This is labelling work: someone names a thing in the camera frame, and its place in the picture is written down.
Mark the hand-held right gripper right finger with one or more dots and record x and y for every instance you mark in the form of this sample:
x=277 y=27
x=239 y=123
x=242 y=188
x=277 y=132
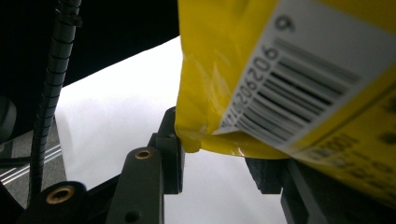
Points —
x=299 y=193

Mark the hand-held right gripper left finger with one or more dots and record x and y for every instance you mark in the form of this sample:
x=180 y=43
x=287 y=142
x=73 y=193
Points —
x=140 y=186

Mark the yellow seasoning pouch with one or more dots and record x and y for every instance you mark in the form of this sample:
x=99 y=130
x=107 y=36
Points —
x=218 y=62

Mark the black curtain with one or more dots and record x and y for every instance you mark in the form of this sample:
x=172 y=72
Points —
x=118 y=28

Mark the metal floor rail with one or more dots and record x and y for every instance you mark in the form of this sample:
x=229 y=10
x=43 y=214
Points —
x=18 y=172

